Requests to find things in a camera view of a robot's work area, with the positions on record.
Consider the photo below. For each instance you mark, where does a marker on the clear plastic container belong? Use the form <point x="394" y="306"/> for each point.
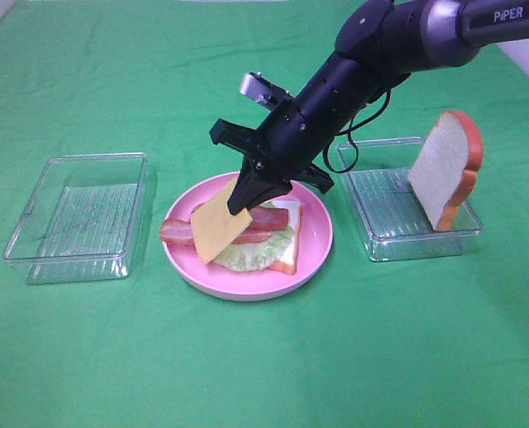
<point x="391" y="221"/>
<point x="82" y="220"/>

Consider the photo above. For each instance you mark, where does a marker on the pink round plate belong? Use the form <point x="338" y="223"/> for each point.
<point x="315" y="242"/>

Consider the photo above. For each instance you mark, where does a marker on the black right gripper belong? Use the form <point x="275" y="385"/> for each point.
<point x="281" y="149"/>

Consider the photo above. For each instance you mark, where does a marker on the left clear plastic container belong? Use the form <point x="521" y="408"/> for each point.
<point x="82" y="220"/>

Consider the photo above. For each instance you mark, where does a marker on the toy bacon strip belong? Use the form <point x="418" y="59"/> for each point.
<point x="180" y="232"/>
<point x="269" y="219"/>

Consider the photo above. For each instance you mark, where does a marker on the yellow toy cheese slice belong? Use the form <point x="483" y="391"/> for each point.
<point x="214" y="227"/>

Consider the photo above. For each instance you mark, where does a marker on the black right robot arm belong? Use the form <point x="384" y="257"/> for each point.
<point x="377" y="48"/>

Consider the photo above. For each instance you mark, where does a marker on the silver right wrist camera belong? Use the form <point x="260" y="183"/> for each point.
<point x="266" y="94"/>

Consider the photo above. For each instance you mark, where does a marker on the right clear plastic container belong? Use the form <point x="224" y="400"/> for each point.
<point x="391" y="221"/>

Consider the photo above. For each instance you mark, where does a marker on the toy bread slice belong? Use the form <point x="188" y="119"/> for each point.
<point x="445" y="171"/>
<point x="291" y="254"/>

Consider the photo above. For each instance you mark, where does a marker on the toy lettuce leaf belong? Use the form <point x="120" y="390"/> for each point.
<point x="255" y="256"/>

